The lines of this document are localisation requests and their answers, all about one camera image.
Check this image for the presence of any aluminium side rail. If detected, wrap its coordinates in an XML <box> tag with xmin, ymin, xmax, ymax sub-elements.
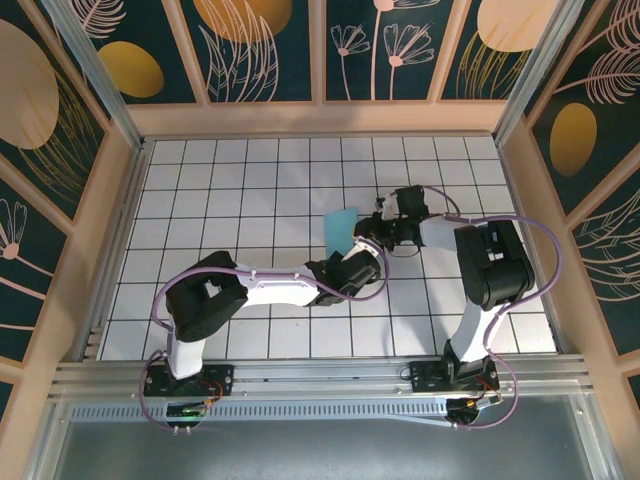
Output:
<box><xmin>497</xmin><ymin>139</ymin><xmax>574</xmax><ymax>354</ymax></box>
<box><xmin>79</xmin><ymin>139</ymin><xmax>151</xmax><ymax>361</ymax></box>

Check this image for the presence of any grey metal plate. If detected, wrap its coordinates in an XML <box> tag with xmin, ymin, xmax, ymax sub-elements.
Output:
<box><xmin>27</xmin><ymin>394</ymin><xmax>619</xmax><ymax>480</ymax></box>

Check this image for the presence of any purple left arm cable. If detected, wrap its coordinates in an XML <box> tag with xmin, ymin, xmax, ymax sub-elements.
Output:
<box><xmin>139</xmin><ymin>238</ymin><xmax>391</xmax><ymax>434</ymax></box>

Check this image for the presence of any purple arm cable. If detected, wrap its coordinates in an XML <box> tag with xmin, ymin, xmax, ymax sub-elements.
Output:
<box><xmin>422</xmin><ymin>184</ymin><xmax>565</xmax><ymax>432</ymax></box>
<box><xmin>139</xmin><ymin>238</ymin><xmax>391</xmax><ymax>434</ymax></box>

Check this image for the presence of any light blue paper sheet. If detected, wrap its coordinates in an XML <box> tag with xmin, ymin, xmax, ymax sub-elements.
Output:
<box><xmin>323</xmin><ymin>205</ymin><xmax>359</xmax><ymax>257</ymax></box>

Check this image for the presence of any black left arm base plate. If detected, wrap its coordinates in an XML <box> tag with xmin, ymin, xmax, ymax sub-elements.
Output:
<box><xmin>142</xmin><ymin>363</ymin><xmax>236</xmax><ymax>398</ymax></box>

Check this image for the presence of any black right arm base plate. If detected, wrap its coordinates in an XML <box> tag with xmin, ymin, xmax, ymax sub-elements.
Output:
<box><xmin>408</xmin><ymin>357</ymin><xmax>501</xmax><ymax>395</ymax></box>

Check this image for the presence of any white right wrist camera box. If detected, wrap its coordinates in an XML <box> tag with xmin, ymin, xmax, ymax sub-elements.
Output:
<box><xmin>375</xmin><ymin>194</ymin><xmax>400</xmax><ymax>222</ymax></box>

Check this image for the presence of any aluminium mounting rail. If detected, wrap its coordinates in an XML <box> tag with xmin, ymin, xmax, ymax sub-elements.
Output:
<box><xmin>47</xmin><ymin>353</ymin><xmax>595</xmax><ymax>404</ymax></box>

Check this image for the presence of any aluminium corner post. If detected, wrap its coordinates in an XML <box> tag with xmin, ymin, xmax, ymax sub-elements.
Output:
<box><xmin>493</xmin><ymin>0</ymin><xmax>587</xmax><ymax>146</ymax></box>
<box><xmin>42</xmin><ymin>0</ymin><xmax>147</xmax><ymax>151</ymax></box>

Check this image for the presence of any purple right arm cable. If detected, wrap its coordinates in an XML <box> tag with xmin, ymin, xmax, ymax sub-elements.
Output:
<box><xmin>422</xmin><ymin>184</ymin><xmax>565</xmax><ymax>432</ymax></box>

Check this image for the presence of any slotted grey cable duct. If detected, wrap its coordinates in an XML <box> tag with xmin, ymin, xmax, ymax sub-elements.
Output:
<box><xmin>69</xmin><ymin>402</ymin><xmax>451</xmax><ymax>425</ymax></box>

